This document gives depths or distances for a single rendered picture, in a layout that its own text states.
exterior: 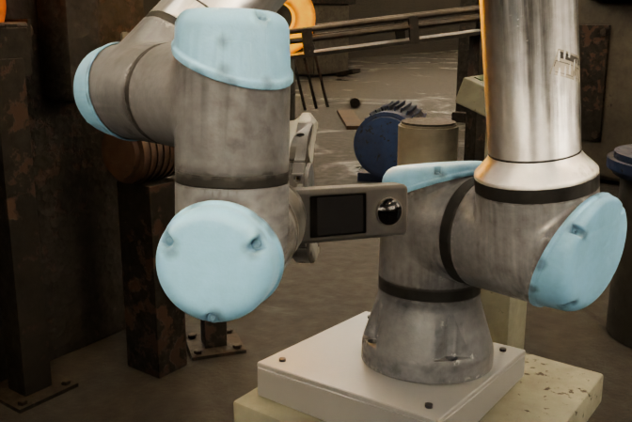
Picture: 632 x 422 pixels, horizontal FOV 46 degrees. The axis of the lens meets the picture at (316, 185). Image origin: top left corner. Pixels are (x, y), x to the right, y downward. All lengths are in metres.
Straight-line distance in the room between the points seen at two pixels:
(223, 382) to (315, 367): 0.72
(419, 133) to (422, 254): 0.68
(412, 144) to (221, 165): 1.02
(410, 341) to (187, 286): 0.41
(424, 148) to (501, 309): 0.35
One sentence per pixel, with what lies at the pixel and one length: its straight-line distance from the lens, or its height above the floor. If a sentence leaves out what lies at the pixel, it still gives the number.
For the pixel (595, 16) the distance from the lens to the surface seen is 3.46.
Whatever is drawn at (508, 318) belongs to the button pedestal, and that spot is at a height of 0.15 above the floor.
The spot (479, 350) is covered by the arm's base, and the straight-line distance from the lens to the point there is 0.84.
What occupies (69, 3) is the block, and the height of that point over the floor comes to 0.75.
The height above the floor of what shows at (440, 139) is 0.49.
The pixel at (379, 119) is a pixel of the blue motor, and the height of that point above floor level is 0.30.
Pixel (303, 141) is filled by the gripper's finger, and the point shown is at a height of 0.61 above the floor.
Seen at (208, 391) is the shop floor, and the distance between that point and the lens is 1.53.
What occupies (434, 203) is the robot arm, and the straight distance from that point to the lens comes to 0.77.
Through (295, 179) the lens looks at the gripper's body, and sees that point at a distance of 0.65.
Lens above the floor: 0.72
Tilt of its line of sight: 13 degrees down
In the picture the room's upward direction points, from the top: straight up
